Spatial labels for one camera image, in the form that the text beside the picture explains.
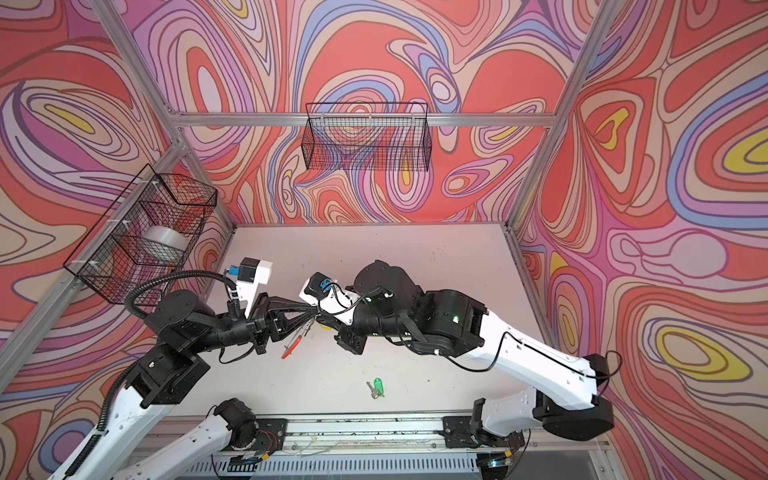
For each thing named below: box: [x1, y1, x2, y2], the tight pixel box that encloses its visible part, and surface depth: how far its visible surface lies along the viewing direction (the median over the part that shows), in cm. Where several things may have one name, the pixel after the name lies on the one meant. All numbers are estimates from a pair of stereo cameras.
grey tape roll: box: [142, 225, 189, 259], surface depth 73 cm
